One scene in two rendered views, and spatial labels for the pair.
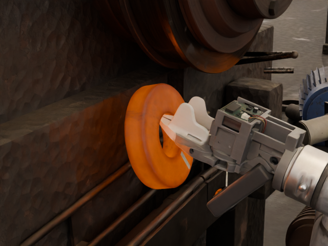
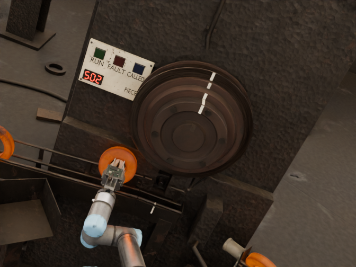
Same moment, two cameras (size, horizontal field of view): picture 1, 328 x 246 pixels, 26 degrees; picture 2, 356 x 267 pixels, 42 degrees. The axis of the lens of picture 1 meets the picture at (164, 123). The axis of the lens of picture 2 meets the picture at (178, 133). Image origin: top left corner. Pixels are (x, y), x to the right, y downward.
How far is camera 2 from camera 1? 157 cm
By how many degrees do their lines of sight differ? 51
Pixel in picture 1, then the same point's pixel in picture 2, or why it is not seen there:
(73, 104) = (112, 136)
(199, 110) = (122, 166)
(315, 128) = (229, 245)
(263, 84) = (213, 204)
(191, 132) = not seen: hidden behind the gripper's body
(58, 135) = (93, 138)
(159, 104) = (118, 154)
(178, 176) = not seen: hidden behind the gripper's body
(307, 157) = (100, 194)
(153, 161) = (100, 165)
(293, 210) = not seen: outside the picture
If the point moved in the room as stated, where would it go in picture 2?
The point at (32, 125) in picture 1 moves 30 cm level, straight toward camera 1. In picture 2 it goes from (88, 129) to (16, 132)
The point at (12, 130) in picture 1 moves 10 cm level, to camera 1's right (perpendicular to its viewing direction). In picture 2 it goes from (82, 125) to (88, 140)
